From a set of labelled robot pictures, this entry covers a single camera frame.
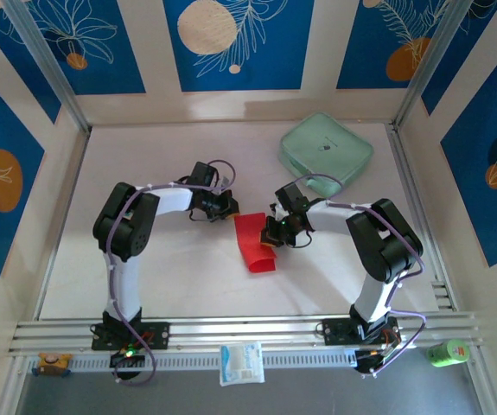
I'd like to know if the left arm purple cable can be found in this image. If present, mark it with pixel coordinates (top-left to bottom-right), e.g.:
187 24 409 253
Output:
103 158 237 388

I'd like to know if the yellow blue small toy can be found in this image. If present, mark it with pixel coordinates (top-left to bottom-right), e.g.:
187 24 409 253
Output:
31 352 74 378

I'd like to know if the mint green zip pouch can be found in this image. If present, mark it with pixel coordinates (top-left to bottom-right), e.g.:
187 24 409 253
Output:
278 112 374 191

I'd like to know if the white slotted cable duct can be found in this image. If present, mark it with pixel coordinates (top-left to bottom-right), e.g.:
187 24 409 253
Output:
27 348 360 374

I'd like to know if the red square paper sheet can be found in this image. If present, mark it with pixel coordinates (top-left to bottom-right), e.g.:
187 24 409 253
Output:
233 212 278 275

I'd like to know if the aluminium frame post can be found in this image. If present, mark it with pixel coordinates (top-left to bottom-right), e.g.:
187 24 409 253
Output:
3 0 92 133
392 0 478 129

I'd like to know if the black control board with wires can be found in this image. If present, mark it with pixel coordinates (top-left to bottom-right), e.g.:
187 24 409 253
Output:
354 349 388 377
109 350 148 368

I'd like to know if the white wipes packet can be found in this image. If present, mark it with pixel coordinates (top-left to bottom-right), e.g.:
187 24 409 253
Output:
219 341 266 387

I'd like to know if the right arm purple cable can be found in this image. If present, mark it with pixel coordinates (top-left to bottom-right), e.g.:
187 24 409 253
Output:
293 172 429 380

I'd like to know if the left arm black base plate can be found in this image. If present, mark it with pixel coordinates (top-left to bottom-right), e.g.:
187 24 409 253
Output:
91 322 171 351

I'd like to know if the aluminium mounting rail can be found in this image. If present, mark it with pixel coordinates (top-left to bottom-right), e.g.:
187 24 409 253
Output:
8 310 485 354

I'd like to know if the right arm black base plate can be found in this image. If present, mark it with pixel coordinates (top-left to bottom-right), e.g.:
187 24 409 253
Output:
322 317 400 347

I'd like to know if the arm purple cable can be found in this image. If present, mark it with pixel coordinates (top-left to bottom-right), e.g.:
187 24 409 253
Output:
293 172 429 380
103 158 237 388

